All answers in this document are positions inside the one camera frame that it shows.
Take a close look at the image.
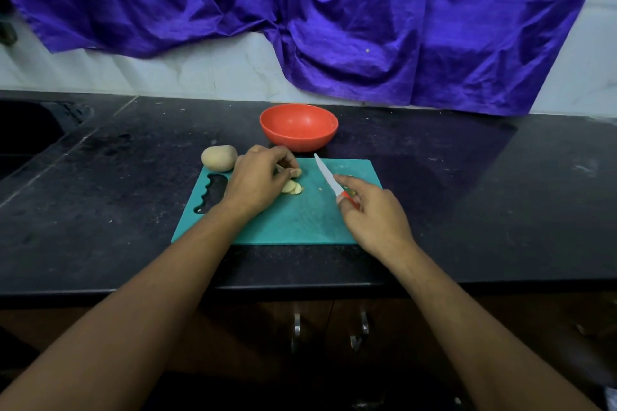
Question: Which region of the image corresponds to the orange bowl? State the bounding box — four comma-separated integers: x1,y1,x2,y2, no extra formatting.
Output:
259,103,341,153

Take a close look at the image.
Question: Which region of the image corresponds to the person's left hand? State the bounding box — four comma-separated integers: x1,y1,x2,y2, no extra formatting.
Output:
220,144,302,226

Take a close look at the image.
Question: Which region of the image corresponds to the person's right forearm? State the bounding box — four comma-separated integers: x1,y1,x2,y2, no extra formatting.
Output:
386,240,599,411

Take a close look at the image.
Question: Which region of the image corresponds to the red-handled kitchen knife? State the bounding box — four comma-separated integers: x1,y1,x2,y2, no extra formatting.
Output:
313,152,360,209

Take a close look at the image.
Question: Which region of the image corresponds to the person's right hand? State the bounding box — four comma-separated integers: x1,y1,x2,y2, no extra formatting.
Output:
334,175,416,267

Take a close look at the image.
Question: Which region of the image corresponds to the teal plastic cutting board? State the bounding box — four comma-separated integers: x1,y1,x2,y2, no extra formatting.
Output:
172,157,384,246

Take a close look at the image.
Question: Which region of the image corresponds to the whole brown potato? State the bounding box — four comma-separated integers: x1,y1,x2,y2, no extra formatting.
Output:
201,144,239,174

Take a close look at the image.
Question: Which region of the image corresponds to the person's left forearm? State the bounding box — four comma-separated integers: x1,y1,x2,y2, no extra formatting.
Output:
0,202,237,411

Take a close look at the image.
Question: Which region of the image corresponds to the dark kitchen sink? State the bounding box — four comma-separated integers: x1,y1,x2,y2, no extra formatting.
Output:
0,100,93,180

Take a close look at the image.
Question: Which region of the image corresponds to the metal faucet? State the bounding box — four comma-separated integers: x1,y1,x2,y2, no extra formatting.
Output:
0,15,19,46

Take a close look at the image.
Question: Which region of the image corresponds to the purple cloth curtain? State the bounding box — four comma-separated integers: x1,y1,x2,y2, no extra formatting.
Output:
0,0,611,117

